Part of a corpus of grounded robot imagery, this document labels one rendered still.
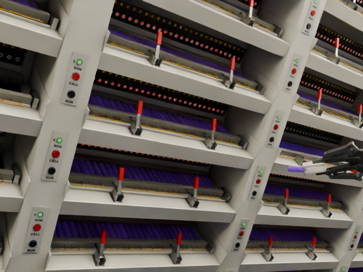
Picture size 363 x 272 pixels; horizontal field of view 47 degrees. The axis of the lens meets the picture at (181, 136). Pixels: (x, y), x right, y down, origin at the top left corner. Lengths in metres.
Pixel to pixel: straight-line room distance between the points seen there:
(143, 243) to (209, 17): 0.70
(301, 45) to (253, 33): 0.21
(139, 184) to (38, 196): 0.32
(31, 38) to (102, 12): 0.17
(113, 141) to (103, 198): 0.17
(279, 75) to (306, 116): 0.21
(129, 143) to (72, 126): 0.17
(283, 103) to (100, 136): 0.64
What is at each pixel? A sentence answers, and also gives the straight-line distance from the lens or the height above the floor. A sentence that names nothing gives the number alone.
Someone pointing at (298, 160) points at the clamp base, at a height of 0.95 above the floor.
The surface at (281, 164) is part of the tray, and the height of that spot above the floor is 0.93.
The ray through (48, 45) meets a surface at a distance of 1.01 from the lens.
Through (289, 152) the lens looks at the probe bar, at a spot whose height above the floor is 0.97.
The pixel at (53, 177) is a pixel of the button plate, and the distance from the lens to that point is 1.07.
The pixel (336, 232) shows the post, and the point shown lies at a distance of 2.04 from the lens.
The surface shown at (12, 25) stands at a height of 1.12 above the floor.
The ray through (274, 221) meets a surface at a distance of 1.60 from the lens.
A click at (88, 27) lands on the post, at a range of 1.02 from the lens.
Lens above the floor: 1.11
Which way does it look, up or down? 7 degrees down
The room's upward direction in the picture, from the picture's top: 16 degrees clockwise
